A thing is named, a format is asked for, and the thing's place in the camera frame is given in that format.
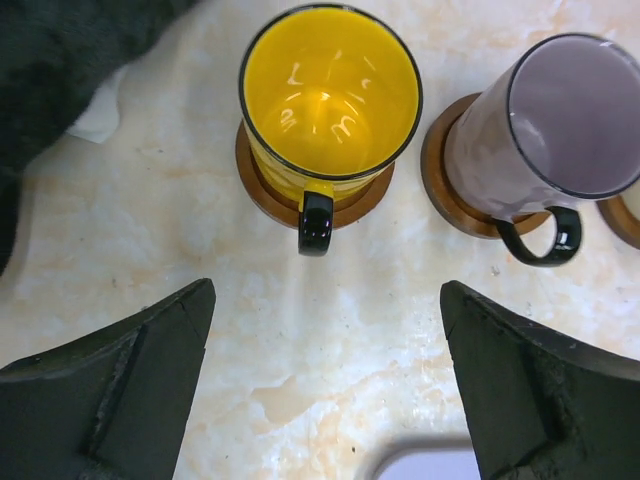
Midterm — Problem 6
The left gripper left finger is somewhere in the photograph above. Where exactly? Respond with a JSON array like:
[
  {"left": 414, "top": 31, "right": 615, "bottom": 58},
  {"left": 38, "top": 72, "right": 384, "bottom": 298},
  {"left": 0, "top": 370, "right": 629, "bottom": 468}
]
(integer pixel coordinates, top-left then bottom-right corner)
[{"left": 1, "top": 278, "right": 216, "bottom": 479}]

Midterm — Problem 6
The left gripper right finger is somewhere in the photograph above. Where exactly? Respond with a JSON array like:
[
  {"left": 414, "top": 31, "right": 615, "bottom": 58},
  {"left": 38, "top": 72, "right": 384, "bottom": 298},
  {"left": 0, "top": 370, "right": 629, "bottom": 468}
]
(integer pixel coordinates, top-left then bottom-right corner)
[{"left": 440, "top": 281, "right": 639, "bottom": 479}]

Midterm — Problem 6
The dark brown grooved coaster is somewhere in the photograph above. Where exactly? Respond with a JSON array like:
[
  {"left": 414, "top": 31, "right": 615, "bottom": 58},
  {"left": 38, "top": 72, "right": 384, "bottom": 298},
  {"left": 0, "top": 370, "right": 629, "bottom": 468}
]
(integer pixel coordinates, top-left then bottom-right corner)
[{"left": 235, "top": 122, "right": 395, "bottom": 229}]

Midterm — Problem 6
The transparent purple cup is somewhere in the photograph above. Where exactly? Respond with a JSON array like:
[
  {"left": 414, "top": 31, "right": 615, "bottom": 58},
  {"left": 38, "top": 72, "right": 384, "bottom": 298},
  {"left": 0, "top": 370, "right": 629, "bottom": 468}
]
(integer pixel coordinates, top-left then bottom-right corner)
[{"left": 445, "top": 33, "right": 639, "bottom": 267}]

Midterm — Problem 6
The yellow transparent mug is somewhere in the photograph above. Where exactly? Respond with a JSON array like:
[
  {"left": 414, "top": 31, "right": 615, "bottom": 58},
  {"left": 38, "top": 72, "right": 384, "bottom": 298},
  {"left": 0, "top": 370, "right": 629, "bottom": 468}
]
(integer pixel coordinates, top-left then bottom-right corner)
[{"left": 238, "top": 3, "right": 423, "bottom": 256}]

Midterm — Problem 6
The lavender plastic tray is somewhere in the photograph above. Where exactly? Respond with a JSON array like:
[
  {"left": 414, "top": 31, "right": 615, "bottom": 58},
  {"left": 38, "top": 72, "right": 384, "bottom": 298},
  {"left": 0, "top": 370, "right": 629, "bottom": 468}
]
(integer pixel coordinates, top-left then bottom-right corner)
[{"left": 362, "top": 436, "right": 481, "bottom": 480}]

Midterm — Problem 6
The white paper scrap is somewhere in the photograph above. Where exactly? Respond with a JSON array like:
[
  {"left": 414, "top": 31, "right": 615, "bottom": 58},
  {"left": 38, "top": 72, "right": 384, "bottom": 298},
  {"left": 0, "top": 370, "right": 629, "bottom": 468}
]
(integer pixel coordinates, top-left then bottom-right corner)
[{"left": 66, "top": 65, "right": 129, "bottom": 144}]

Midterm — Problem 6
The black floral plush blanket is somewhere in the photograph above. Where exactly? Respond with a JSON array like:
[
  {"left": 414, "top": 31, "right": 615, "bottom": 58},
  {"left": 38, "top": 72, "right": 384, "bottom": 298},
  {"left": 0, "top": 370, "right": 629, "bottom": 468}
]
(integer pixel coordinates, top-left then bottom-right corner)
[{"left": 1, "top": 0, "right": 195, "bottom": 265}]

